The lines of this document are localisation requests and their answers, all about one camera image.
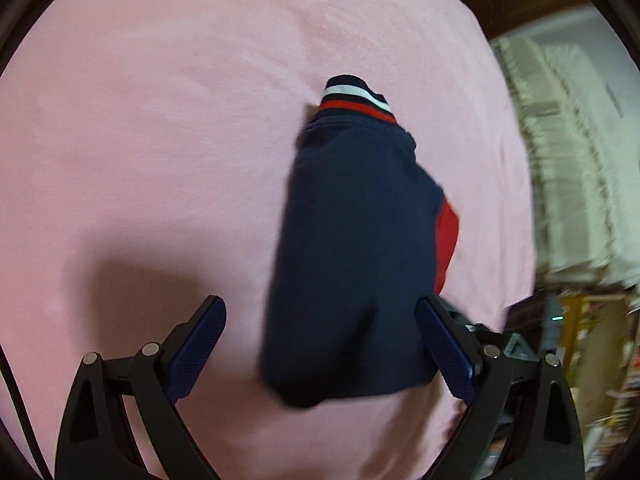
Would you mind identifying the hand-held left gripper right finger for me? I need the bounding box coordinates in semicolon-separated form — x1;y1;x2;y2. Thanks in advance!
414;296;586;480

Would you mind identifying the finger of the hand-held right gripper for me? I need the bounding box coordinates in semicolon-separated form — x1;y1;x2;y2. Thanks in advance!
438;296;505;350

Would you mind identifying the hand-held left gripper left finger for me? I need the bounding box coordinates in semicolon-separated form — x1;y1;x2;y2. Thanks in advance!
54;295;227;480

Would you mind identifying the navy and red varsity jacket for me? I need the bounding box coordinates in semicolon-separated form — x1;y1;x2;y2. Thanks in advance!
257;75;461;409

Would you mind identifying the cluttered shelf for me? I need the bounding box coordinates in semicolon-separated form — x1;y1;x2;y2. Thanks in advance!
559;290;640;473

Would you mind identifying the white ruffled cloth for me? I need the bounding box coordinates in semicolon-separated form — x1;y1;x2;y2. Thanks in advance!
492;35;640;292

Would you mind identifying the pink bed sheet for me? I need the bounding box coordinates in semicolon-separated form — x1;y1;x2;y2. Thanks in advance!
0;0;538;480

